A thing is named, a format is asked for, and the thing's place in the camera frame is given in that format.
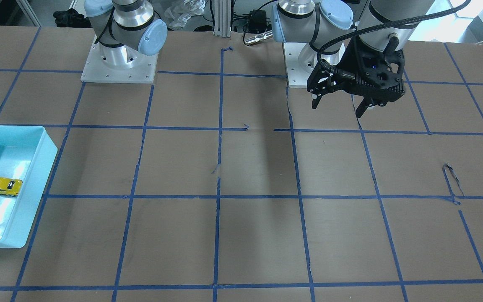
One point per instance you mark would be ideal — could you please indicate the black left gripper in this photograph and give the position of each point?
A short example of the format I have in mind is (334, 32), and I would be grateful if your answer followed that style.
(351, 63)

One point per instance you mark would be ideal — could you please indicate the yellow toy beetle car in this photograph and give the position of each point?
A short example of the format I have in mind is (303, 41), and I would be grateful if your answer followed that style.
(10, 187)

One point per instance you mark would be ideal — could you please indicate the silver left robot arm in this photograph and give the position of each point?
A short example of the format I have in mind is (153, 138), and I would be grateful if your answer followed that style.
(319, 21)

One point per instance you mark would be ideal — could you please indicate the light blue plastic bin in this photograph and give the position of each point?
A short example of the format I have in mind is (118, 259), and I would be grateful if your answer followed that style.
(27, 154)

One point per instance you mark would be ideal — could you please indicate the silver cylindrical connector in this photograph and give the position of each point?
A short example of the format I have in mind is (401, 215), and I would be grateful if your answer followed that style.
(258, 38)

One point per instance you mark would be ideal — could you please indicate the black power adapter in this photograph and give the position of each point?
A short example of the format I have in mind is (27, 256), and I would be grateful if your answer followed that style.
(257, 21)

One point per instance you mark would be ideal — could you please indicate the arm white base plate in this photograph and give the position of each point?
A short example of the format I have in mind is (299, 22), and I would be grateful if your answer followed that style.
(118, 65)
(300, 60)

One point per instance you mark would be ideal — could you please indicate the aluminium profile post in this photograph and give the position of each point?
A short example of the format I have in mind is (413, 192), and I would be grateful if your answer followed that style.
(222, 17)

